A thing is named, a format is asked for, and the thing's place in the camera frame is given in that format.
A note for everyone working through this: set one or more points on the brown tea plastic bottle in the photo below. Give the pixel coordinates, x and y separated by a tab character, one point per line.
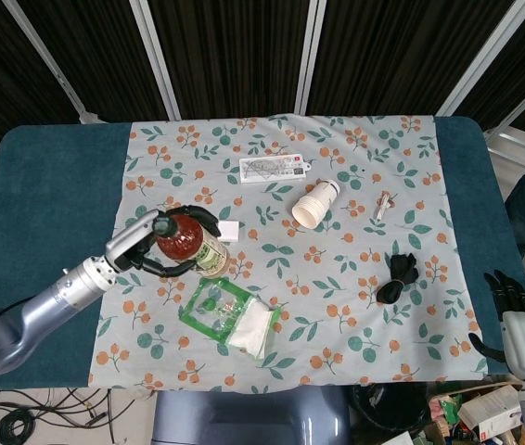
183	241

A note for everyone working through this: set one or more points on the black waste bin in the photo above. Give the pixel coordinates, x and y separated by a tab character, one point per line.
397	408

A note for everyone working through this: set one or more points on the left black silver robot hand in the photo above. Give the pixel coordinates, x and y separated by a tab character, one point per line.
128	241

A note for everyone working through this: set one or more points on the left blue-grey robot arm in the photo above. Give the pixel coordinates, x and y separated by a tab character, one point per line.
35	310

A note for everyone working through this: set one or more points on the floral tablecloth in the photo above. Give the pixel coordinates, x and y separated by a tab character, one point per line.
290	278

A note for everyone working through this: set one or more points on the white flat printed package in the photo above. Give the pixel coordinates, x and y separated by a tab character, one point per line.
272	168

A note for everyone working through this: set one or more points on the white power adapter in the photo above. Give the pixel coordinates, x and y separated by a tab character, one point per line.
230	232

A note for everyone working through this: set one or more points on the green plastic tissue bag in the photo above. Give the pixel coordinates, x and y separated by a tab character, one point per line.
211	301

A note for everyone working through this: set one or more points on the white partition frame post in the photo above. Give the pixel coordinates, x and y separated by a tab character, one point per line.
311	55
49	60
480	55
156	55

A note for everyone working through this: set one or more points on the blue-grey robot torso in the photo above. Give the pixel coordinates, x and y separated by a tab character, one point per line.
244	417

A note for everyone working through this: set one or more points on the black pleated partition panel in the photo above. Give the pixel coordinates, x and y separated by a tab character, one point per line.
234	51

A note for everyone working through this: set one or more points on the white red carton box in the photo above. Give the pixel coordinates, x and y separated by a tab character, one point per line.
490	408

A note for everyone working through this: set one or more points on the white paper cup stack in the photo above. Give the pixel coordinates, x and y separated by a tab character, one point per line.
311	206

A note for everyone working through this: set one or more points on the black cloth bundle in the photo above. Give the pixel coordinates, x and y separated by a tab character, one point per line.
401	271

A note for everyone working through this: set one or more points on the teal table cover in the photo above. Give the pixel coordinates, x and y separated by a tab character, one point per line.
49	176

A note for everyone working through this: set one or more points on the brown cardboard box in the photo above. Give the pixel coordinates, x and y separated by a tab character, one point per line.
439	431

